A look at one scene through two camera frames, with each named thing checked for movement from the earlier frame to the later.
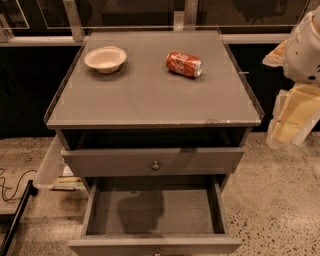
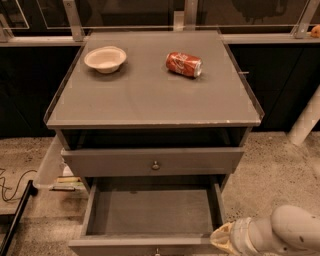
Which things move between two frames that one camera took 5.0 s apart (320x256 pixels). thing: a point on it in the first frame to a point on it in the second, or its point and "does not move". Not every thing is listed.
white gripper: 304,55 to 239,235
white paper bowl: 106,59 does not move
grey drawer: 155,215 does not move
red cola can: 184,64 does not move
